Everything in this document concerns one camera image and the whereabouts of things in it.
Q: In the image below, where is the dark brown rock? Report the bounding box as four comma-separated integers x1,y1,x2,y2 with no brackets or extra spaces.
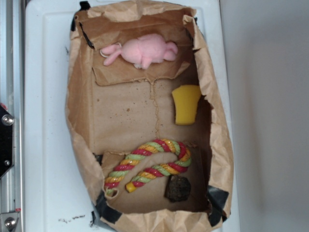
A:
165,175,191,203

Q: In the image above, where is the yellow sponge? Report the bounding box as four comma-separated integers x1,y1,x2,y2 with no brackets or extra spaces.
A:
172,85,201,126

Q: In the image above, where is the brown paper bag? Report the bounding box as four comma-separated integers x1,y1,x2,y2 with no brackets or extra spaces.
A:
66,0,234,232

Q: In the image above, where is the pink plush bunny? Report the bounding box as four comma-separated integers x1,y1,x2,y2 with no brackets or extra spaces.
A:
99,34,178,70

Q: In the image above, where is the multicolour twisted rope toy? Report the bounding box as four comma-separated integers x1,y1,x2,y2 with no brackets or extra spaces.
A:
104,139,192,197

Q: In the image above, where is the black metal bracket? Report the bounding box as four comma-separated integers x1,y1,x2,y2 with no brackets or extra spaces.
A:
0,103,14,178

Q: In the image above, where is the aluminium frame rail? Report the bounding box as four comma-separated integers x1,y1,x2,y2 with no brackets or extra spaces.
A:
0,0,26,232

